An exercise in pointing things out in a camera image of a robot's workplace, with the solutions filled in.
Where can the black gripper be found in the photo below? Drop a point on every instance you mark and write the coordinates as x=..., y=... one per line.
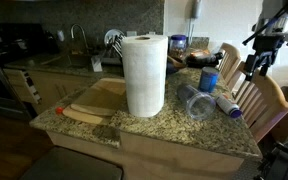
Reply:
x=266, y=45

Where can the wooden spoon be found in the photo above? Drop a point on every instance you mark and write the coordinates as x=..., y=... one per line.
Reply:
x=176, y=62

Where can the wooden slat chair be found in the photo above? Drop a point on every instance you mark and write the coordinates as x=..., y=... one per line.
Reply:
x=267, y=100
x=230, y=61

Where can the white bottle purple cap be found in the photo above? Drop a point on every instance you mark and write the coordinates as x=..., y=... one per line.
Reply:
x=228, y=105

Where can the blue tin can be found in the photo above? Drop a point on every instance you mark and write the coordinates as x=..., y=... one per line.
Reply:
x=208, y=80

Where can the dark snack bag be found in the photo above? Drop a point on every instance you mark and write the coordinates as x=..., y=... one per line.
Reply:
x=204, y=61

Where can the clear plastic cup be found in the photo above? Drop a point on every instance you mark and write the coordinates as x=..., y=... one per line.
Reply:
x=197, y=101

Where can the clear jar blue lid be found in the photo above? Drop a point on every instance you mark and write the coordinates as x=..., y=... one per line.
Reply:
x=177, y=46

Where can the dark blue bowl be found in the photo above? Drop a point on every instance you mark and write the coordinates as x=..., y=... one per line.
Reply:
x=171, y=69

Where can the black red equipment base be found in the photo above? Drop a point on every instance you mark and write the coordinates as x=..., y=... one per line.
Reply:
x=284, y=163

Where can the white paper towel roll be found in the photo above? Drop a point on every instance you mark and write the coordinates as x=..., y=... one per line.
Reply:
x=144, y=76

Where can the dish drying rack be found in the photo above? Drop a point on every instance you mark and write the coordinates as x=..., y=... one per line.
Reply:
x=112, y=55

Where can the round white plate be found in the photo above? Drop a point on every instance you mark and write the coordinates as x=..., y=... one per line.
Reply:
x=111, y=36

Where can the large wooden cutting board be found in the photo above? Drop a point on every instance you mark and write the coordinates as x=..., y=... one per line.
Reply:
x=100, y=96

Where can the small white sponge holder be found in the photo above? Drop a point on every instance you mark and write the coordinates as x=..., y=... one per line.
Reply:
x=96, y=64

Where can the thin wooden cutting board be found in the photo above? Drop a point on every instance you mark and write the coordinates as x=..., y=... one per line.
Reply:
x=84, y=116

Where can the chrome kitchen faucet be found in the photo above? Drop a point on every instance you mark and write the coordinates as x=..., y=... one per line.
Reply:
x=81, y=33

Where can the steel kitchen sink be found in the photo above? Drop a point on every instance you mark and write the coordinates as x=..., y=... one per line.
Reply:
x=69, y=61

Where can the beige base cabinet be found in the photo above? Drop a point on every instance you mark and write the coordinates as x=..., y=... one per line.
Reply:
x=60, y=88

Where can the white soap bottle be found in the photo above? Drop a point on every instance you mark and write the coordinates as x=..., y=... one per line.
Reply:
x=61, y=35

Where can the small orange cap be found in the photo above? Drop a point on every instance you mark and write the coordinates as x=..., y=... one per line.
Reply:
x=59, y=110

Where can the open beige drawer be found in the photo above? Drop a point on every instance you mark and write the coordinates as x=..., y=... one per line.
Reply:
x=22, y=86

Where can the black kitchen stove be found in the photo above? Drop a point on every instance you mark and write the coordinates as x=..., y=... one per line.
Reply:
x=4, y=80

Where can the white wall phone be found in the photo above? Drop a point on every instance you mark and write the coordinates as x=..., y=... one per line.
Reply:
x=196, y=9

